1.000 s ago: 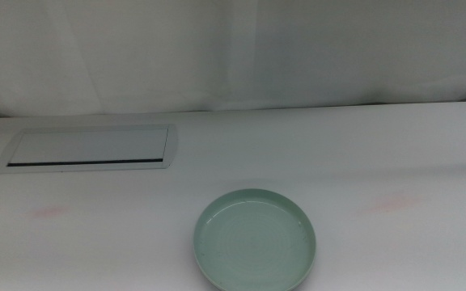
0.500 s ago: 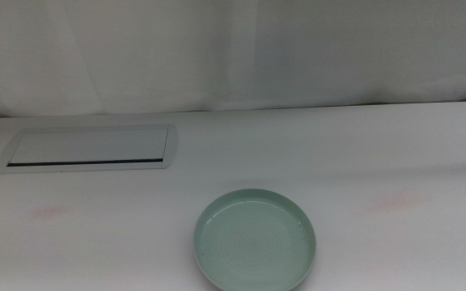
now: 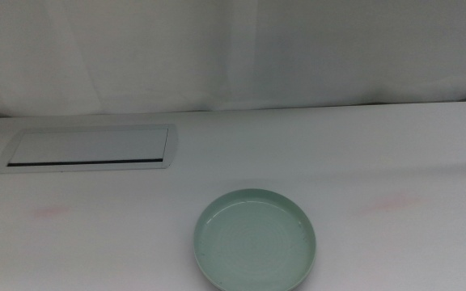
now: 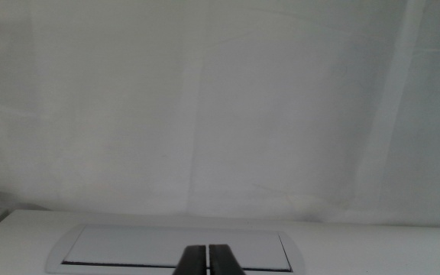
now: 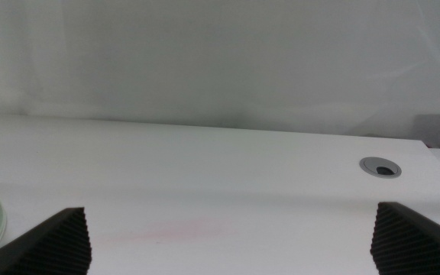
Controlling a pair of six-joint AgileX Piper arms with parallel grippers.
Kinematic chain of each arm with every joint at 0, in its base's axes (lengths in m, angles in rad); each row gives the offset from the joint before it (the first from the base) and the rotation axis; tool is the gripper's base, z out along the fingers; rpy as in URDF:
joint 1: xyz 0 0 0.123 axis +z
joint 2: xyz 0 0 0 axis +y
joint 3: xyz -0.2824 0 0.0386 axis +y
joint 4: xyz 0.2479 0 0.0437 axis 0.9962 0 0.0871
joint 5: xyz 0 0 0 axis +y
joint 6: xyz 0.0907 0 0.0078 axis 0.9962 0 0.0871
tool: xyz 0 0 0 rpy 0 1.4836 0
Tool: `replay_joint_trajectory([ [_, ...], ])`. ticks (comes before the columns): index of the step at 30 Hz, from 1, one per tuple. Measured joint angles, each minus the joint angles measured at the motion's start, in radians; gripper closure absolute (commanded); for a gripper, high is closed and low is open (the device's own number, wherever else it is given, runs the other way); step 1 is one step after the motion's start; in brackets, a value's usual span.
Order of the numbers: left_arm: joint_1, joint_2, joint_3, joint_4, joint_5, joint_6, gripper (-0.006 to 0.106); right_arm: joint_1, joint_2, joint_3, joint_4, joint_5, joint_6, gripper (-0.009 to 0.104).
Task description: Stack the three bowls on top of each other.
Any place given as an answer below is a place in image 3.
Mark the pale green shallow bowl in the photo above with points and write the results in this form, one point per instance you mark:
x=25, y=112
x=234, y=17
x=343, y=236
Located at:
x=253, y=242

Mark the white backdrop curtain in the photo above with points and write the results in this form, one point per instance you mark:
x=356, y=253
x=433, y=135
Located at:
x=217, y=52

